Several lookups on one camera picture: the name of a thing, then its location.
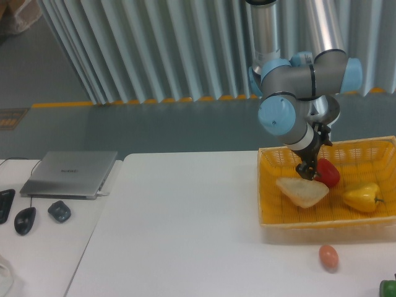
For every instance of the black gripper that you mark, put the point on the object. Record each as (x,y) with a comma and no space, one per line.
(308,148)

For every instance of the red bell pepper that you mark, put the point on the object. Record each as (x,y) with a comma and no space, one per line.
(327,173)

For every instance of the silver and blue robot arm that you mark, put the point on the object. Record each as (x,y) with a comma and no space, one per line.
(286,86)

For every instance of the yellow bell pepper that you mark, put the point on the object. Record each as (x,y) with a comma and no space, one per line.
(363,197)

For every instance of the slice of white bread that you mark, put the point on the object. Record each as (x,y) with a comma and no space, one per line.
(302,192)

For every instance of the yellow woven basket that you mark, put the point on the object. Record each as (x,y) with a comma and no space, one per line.
(358,161)

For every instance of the brown egg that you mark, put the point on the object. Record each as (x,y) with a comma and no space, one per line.
(328,257)

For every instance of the green object at edge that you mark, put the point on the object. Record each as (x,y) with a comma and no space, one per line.
(387,288)

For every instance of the white folding screen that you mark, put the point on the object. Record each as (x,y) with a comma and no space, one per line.
(156,50)

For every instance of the silver laptop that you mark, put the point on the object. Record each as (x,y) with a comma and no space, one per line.
(70,174)

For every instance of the dark grey small device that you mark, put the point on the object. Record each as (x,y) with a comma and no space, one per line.
(59,211)

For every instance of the black computer mouse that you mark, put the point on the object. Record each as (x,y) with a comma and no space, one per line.
(24,220)

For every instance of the brown cardboard box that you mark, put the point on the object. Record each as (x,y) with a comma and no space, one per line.
(18,16)

